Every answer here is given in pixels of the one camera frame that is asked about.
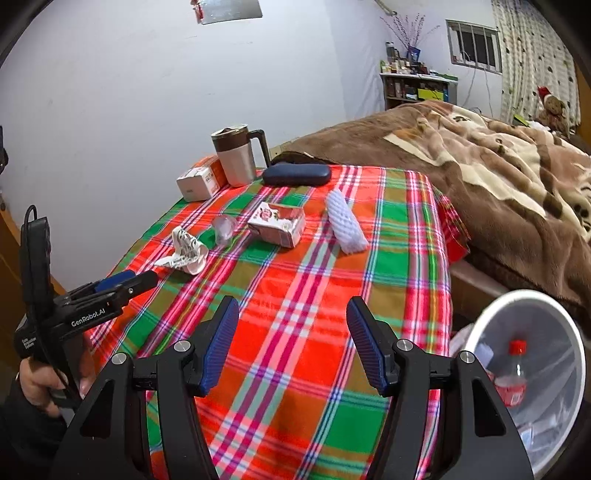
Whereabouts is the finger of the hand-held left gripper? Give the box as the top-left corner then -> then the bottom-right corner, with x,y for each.
88,271 -> 159,308
69,271 -> 137,301

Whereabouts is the brown patterned blanket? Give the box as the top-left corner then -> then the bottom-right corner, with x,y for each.
272,100 -> 591,319

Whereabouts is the white foam fruit net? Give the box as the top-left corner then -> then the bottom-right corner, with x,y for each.
326,188 -> 369,254

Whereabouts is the brown teddy bear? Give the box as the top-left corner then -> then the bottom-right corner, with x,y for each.
537,86 -> 571,137

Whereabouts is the cluttered wooden shelf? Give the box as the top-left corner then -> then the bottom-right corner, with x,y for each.
379,71 -> 458,110

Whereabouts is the wooden bed frame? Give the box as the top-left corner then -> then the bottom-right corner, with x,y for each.
450,263 -> 509,319

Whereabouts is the small white orange box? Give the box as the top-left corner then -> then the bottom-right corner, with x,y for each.
176,155 -> 228,202

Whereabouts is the clear plastic bottle red label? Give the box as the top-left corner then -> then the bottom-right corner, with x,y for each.
492,340 -> 529,407

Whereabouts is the small clear plastic cup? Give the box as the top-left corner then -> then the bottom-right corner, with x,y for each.
211,214 -> 237,248

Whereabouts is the barred window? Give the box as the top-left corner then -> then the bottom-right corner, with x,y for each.
445,19 -> 503,73

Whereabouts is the wooden cabinet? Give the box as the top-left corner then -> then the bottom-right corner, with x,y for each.
0,210 -> 70,324

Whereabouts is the metal wall plate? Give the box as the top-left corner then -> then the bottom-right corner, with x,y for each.
190,0 -> 263,24

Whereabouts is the red white carton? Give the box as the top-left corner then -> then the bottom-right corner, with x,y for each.
247,202 -> 306,248

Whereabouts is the navy glasses case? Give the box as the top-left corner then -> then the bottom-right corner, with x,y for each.
262,165 -> 332,187

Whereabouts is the person's left hand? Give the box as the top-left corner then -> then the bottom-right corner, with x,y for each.
17,344 -> 96,418

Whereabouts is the vase with dry branches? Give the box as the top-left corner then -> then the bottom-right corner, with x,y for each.
381,14 -> 439,63

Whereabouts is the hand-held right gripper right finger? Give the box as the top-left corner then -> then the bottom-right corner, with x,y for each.
346,296 -> 534,480

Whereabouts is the plaid tablecloth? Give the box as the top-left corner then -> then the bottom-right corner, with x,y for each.
85,165 -> 472,480

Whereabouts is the steel mug black handle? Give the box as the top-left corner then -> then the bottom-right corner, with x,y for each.
211,124 -> 272,187

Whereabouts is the crumpled printed paper wrapper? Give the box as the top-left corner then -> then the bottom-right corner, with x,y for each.
154,226 -> 208,276

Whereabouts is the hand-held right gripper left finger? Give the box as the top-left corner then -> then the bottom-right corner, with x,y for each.
47,296 -> 240,480

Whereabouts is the spotted curtain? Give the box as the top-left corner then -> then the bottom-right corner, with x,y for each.
492,0 -> 578,125

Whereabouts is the white plastic bin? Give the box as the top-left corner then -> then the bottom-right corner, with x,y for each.
464,290 -> 586,480

